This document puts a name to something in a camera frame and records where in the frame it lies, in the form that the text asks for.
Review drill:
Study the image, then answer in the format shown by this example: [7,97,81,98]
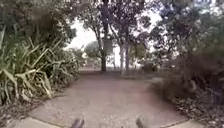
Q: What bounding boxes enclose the dark leafy tree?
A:
[0,0,78,46]

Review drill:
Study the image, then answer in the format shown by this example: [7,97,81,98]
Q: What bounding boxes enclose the small green bush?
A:
[141,62,158,74]

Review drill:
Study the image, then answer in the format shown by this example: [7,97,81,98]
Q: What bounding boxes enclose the dark-trunked tree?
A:
[78,0,116,74]

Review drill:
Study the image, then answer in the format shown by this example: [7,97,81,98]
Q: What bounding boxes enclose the pale concrete kerb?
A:
[9,115,208,128]

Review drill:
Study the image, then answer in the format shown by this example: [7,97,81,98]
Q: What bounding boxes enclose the dark bushes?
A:
[151,49,224,104]

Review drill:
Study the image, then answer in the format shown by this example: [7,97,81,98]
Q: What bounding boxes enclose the group of trees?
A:
[148,0,224,69]

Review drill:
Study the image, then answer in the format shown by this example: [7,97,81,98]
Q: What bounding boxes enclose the long-leaved green plants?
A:
[0,28,84,106]

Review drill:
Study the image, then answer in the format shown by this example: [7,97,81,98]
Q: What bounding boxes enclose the robot's own part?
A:
[69,117,86,128]
[134,115,150,128]

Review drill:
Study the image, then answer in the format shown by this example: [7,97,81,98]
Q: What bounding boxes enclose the reddish brown dirt path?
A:
[29,68,188,128]

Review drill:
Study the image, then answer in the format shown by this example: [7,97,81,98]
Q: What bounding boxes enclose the pale-trunked tree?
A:
[108,0,151,75]

